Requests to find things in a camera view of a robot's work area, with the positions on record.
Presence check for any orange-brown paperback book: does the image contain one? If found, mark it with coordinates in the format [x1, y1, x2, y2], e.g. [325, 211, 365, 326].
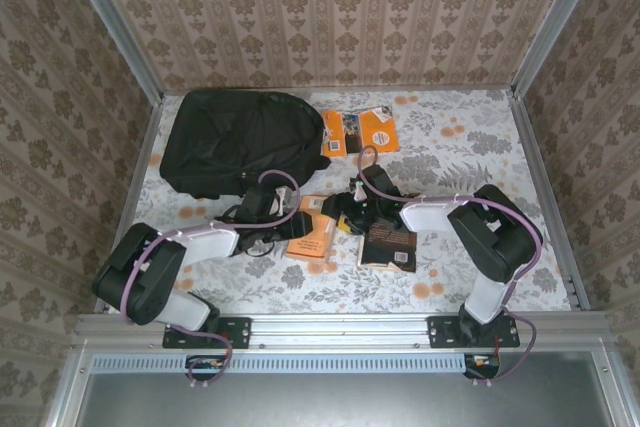
[285, 194, 339, 264]

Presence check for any black paperback book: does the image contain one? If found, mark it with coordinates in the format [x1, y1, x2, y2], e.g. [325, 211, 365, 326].
[357, 221, 419, 273]

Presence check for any black backpack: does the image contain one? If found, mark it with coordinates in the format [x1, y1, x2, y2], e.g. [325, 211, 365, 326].
[159, 89, 332, 201]

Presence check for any orange open booklet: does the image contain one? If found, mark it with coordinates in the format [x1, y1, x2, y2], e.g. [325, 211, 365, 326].
[321, 105, 401, 158]

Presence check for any grey metal sheet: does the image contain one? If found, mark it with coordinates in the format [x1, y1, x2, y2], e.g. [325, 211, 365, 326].
[42, 350, 640, 427]

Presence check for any aluminium mounting rail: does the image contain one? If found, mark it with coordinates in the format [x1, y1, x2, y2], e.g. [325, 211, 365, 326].
[74, 311, 612, 349]

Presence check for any aluminium side rail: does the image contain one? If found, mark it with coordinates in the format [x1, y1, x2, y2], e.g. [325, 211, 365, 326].
[94, 94, 166, 316]
[507, 90, 592, 311]

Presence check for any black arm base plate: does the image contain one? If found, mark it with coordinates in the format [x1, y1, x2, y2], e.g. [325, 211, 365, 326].
[427, 315, 521, 350]
[162, 315, 252, 350]

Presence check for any grey slotted cable duct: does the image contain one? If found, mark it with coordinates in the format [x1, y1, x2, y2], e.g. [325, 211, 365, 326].
[92, 352, 501, 374]

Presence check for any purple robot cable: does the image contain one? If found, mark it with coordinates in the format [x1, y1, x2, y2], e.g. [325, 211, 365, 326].
[357, 145, 545, 388]
[122, 170, 301, 389]

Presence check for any aluminium frame post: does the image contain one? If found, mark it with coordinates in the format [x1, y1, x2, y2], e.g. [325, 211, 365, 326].
[57, 0, 166, 103]
[509, 0, 610, 98]

